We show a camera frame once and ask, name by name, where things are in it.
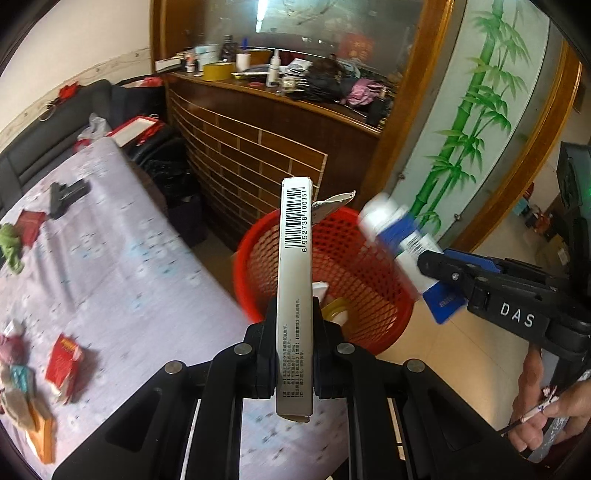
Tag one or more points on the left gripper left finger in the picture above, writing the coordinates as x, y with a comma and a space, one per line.
261, 368

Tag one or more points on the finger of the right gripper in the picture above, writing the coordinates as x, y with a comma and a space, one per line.
450, 276
485, 263

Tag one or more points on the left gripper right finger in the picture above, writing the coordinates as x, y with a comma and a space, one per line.
331, 368

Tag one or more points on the blue white small box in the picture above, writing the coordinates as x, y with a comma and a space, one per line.
391, 227

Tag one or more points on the white medicine box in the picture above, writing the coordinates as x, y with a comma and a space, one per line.
294, 311

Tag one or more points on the red torn cigarette pack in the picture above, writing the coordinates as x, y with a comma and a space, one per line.
63, 366

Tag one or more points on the orange cardboard box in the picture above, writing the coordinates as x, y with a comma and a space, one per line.
42, 436

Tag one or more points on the teal tissue packet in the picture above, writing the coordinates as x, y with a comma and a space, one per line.
23, 378

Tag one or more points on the red wrapper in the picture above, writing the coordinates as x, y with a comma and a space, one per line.
12, 350

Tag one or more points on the yellow round lid container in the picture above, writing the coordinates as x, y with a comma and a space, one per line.
336, 312

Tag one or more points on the red plastic trash basket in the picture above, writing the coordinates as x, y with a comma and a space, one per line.
355, 269

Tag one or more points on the person right hand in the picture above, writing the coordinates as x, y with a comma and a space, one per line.
574, 404

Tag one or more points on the bamboo painted glass panel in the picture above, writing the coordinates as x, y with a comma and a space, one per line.
487, 88

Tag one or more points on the floral purple tablecloth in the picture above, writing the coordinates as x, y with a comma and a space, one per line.
113, 275

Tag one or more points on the red white gift box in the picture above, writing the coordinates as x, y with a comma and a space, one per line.
135, 130

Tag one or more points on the black toy pistol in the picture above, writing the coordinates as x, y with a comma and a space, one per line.
62, 196

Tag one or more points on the brown wooden cabinet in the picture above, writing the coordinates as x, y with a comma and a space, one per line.
242, 141

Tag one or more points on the red pouch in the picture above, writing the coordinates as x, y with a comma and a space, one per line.
28, 226

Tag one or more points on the green cloth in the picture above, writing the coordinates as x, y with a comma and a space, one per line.
11, 247

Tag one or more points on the white plastic bag on sofa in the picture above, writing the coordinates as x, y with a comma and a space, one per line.
97, 128

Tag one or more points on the yellow tape roll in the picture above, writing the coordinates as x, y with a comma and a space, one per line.
218, 71

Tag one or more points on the black leather sofa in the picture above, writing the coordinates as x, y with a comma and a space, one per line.
49, 140

